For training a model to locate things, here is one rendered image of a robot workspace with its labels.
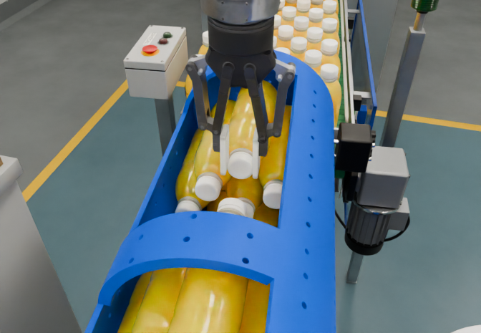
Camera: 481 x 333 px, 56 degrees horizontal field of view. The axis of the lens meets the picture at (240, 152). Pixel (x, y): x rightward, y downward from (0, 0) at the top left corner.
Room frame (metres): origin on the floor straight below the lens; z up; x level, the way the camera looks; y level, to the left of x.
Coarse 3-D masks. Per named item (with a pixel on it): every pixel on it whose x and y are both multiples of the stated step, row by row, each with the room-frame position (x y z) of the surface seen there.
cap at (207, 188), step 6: (198, 180) 0.50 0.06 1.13; (204, 180) 0.50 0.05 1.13; (210, 180) 0.50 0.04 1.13; (216, 180) 0.50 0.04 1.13; (198, 186) 0.49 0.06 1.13; (204, 186) 0.49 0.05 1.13; (210, 186) 0.49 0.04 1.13; (216, 186) 0.49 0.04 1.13; (198, 192) 0.49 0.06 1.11; (204, 192) 0.49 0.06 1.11; (210, 192) 0.49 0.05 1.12; (216, 192) 0.49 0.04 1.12; (204, 198) 0.49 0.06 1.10; (210, 198) 0.49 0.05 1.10; (216, 198) 0.49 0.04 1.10
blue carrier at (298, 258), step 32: (192, 96) 0.69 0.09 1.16; (288, 96) 0.72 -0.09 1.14; (320, 96) 0.65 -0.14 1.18; (192, 128) 0.72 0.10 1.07; (320, 128) 0.56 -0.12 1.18; (288, 160) 0.45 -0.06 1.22; (320, 160) 0.49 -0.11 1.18; (160, 192) 0.52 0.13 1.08; (288, 192) 0.39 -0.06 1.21; (320, 192) 0.43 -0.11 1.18; (160, 224) 0.34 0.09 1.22; (192, 224) 0.32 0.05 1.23; (224, 224) 0.32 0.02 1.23; (256, 224) 0.33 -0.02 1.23; (288, 224) 0.34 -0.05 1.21; (320, 224) 0.37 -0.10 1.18; (128, 256) 0.31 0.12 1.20; (160, 256) 0.29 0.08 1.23; (192, 256) 0.28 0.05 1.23; (224, 256) 0.28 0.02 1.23; (256, 256) 0.28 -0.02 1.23; (288, 256) 0.30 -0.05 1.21; (320, 256) 0.32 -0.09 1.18; (128, 288) 0.36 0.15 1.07; (288, 288) 0.26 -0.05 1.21; (320, 288) 0.28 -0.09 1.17; (96, 320) 0.28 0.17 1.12; (288, 320) 0.23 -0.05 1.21; (320, 320) 0.25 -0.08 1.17
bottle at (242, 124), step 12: (264, 84) 0.67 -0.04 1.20; (240, 96) 0.64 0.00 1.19; (264, 96) 0.63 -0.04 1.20; (276, 96) 0.67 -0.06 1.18; (240, 108) 0.60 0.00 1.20; (252, 108) 0.59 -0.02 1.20; (240, 120) 0.56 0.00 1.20; (252, 120) 0.56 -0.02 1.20; (240, 132) 0.53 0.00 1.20; (252, 132) 0.53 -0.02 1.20; (240, 144) 0.51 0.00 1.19; (252, 144) 0.51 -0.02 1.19; (252, 156) 0.50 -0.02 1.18
